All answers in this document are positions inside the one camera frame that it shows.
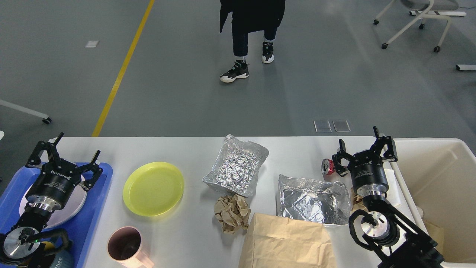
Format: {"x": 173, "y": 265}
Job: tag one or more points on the crushed red soda can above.
{"x": 327, "y": 167}

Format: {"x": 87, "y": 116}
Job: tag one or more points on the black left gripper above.
{"x": 57, "y": 180}

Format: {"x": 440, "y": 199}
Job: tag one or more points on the cream plastic bin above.
{"x": 438, "y": 179}

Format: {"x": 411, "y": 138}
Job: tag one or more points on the blue plastic tray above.
{"x": 80, "y": 228}

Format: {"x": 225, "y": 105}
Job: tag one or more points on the flattened foil tray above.
{"x": 312, "y": 200}

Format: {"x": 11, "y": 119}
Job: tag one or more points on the brown paper bag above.
{"x": 279, "y": 242}

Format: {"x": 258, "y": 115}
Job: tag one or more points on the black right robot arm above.
{"x": 382, "y": 228}

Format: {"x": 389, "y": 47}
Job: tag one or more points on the crumpled brown paper ball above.
{"x": 232, "y": 213}

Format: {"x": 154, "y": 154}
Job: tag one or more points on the white chair leg left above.
{"x": 45, "y": 118}

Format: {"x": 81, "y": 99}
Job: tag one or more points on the white round plate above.
{"x": 73, "y": 206}

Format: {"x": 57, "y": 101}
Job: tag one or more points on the pink mug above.
{"x": 126, "y": 246}

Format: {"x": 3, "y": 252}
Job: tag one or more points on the floor outlet plates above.
{"x": 326, "y": 126}

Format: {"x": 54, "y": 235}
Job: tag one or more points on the crumpled foil tray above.
{"x": 237, "y": 167}

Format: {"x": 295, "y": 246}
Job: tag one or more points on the white office chair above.
{"x": 422, "y": 10}

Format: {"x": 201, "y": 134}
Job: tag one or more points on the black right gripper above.
{"x": 367, "y": 172}

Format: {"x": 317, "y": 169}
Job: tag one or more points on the small crumpled brown paper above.
{"x": 357, "y": 202}

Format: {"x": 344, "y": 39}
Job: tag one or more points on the blue-grey mug yellow inside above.
{"x": 63, "y": 259}

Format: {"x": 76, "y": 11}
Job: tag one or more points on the white bar on floor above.
{"x": 465, "y": 67}

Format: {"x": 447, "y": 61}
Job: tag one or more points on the person in black coat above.
{"x": 250, "y": 16}

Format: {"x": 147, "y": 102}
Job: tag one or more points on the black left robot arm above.
{"x": 27, "y": 241}

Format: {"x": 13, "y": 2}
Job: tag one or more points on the yellow-green plastic plate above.
{"x": 153, "y": 189}

